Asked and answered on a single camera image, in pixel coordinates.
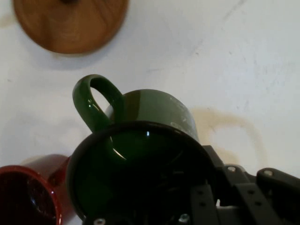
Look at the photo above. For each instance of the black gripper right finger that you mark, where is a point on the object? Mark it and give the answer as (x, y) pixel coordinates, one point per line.
(248, 192)

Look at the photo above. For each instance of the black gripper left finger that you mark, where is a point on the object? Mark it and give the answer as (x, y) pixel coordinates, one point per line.
(202, 206)

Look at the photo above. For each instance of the green enamel mug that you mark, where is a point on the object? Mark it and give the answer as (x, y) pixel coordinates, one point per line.
(145, 150)

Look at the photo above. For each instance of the red enamel mug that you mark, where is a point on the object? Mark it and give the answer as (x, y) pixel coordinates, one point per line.
(30, 194)

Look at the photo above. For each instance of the brown wooden mug tree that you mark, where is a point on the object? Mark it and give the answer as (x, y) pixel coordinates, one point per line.
(70, 23)

